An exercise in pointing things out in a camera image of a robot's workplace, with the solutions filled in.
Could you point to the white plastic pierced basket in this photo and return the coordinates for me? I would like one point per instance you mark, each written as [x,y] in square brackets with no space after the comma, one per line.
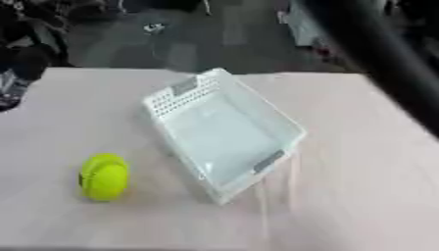
[226,137]

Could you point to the black diagonal pole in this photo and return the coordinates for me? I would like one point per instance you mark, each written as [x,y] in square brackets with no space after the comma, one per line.
[383,49]

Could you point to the black office chair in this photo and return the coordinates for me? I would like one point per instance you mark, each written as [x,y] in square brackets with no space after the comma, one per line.
[26,49]

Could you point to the yellow-green round toy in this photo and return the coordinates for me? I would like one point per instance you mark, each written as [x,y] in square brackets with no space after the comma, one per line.
[104,176]

